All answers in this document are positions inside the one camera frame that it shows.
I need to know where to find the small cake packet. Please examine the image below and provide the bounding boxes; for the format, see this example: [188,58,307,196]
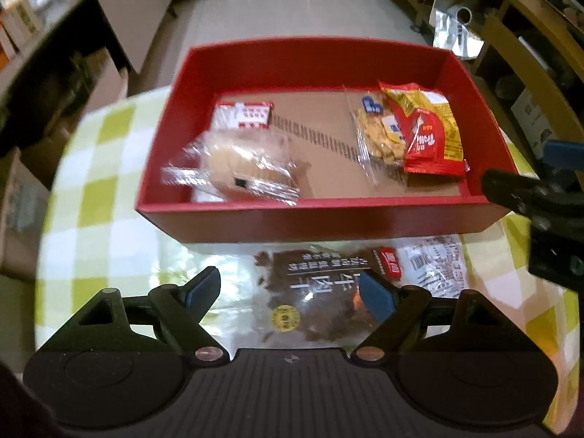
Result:
[161,130,301,206]

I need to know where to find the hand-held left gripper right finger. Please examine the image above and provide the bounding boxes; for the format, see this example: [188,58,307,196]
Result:
[349,270,540,366]

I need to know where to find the grey sideboard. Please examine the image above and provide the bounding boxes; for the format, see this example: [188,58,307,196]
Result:
[0,0,176,147]

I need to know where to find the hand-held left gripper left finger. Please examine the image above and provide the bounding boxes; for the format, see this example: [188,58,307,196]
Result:
[45,265,231,366]

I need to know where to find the red yellow snack packet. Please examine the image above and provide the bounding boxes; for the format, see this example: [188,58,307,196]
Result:
[379,81,467,178]

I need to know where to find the green checkered tablecloth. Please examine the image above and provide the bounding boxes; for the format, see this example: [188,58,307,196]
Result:
[34,87,584,436]

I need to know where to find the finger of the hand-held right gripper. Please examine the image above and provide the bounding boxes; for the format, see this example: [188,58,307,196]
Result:
[542,141,584,190]
[481,169,556,220]

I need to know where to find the clear waffle packet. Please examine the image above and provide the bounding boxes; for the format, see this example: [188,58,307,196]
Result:
[344,87,411,188]

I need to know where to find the beige storage bin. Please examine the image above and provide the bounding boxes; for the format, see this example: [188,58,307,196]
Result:
[0,146,51,279]

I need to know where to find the red box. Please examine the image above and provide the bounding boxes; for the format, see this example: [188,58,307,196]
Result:
[134,41,512,243]

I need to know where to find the wooden shelf unit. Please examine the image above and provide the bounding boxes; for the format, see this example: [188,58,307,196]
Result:
[374,0,584,178]

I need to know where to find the red white snack packet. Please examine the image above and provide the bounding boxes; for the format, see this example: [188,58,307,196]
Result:
[214,100,274,131]

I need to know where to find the dark jerky packet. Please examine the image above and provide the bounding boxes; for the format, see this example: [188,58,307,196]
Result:
[228,246,404,345]

